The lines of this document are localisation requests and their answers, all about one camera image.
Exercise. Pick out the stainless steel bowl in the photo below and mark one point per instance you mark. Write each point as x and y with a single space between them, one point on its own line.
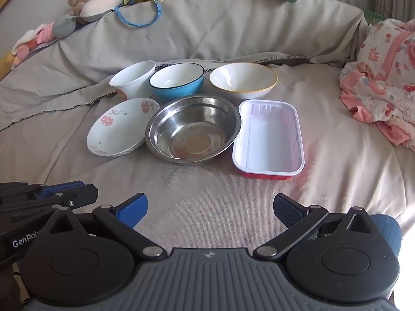
193 129

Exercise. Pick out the red white plastic tray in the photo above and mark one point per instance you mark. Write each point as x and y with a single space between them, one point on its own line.
269 139

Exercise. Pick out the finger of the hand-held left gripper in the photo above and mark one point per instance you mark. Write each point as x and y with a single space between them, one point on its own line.
61 185
82 196

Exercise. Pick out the white grey plush toy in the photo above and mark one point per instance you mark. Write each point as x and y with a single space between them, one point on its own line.
97 6

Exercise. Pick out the blue bowl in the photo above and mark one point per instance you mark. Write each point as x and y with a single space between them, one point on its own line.
176 82

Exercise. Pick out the pink white plush toy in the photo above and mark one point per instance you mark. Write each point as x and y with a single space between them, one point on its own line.
34 39

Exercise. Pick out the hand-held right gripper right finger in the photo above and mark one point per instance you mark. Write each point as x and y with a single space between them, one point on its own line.
287 210

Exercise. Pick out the white floral cup bowl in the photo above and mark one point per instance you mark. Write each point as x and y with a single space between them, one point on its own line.
134 79

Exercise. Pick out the white bed sheet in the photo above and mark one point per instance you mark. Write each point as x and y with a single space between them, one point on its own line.
227 32

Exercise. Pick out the pink floral cloth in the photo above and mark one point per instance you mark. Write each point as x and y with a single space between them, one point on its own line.
382 81

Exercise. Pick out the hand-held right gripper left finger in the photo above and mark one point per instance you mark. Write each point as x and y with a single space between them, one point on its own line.
133 208

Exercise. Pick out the green basket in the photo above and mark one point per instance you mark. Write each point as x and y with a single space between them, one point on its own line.
376 16

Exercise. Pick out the person's knee in jeans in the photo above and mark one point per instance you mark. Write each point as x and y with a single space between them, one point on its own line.
387 233

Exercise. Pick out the white floral plate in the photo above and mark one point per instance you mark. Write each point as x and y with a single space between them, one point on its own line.
116 126

